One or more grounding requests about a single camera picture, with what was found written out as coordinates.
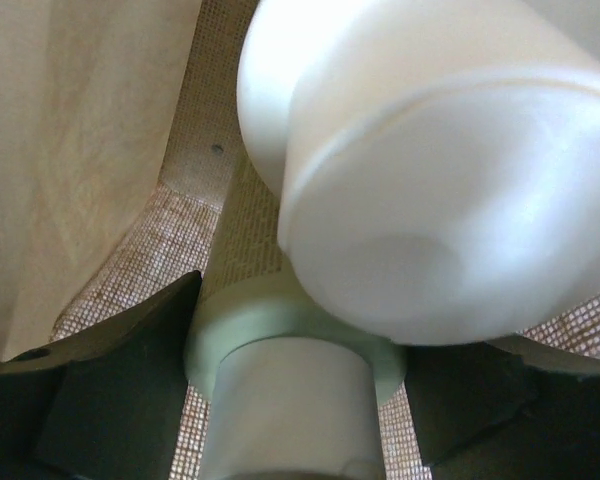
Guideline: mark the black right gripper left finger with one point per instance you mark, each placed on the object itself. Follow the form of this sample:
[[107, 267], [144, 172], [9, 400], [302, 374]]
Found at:
[[104, 403]]

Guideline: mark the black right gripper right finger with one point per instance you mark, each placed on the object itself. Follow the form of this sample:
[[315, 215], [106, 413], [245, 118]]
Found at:
[[505, 410]]

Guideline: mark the green bottle cream cap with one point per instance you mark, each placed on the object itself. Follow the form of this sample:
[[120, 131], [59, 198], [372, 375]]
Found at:
[[294, 393]]

